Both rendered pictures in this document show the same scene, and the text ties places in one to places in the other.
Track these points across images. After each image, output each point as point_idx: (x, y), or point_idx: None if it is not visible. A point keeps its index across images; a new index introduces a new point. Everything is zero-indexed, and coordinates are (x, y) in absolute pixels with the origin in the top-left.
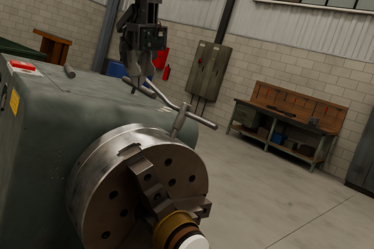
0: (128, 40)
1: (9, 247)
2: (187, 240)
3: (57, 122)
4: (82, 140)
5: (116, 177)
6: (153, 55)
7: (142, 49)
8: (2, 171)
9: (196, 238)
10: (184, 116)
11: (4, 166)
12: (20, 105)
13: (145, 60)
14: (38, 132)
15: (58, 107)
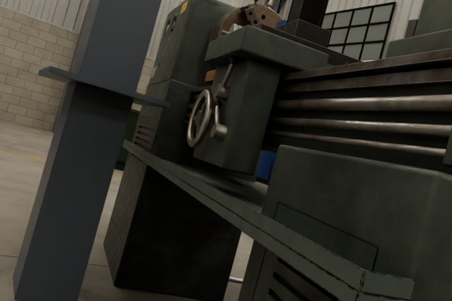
0: None
1: (179, 70)
2: None
3: (206, 4)
4: (218, 18)
5: (235, 15)
6: None
7: None
8: (175, 42)
9: None
10: None
11: (177, 38)
12: (189, 1)
13: None
14: (198, 7)
15: None
